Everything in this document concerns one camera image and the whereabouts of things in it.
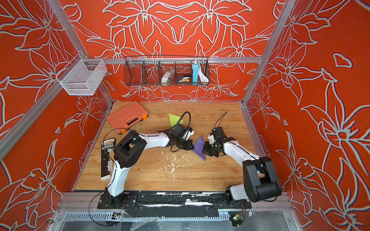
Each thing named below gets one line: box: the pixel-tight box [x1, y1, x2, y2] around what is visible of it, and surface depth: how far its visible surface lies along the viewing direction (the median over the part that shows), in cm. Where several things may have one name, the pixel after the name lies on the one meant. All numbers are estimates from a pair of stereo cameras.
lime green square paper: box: [168, 113, 184, 128], surface depth 109 cm
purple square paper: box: [192, 134, 206, 162], surface depth 95 cm
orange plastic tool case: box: [106, 101, 149, 135], surface depth 106 cm
